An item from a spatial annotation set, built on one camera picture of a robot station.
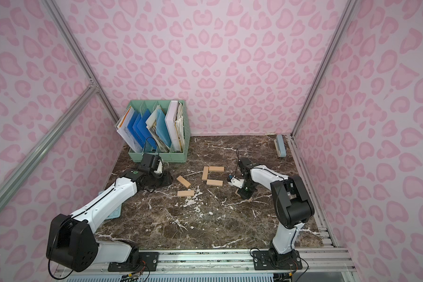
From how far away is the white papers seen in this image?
3.02 ft

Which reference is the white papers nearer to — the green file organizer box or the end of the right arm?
the green file organizer box

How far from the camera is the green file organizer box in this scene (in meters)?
0.95
